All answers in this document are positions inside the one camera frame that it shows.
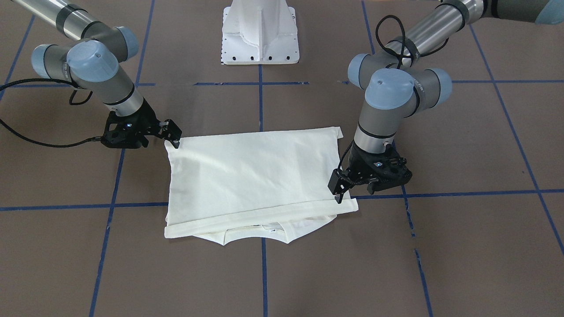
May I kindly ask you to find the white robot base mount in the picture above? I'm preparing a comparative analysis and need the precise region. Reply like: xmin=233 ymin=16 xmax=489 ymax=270
xmin=220 ymin=0 xmax=300 ymax=66

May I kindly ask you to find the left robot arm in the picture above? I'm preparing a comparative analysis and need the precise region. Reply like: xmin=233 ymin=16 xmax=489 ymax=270
xmin=328 ymin=0 xmax=563 ymax=203

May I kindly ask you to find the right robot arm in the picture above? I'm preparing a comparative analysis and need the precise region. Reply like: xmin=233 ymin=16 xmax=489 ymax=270
xmin=17 ymin=0 xmax=182 ymax=149

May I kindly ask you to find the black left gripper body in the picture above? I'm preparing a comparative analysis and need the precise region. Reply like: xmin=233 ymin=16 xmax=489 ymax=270
xmin=341 ymin=141 xmax=412 ymax=195

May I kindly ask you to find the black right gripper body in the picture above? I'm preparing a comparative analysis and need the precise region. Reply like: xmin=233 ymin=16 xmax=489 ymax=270
xmin=100 ymin=99 xmax=160 ymax=149

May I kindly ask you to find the cream long-sleeve shirt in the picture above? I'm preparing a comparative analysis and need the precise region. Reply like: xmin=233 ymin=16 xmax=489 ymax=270
xmin=164 ymin=127 xmax=359 ymax=245

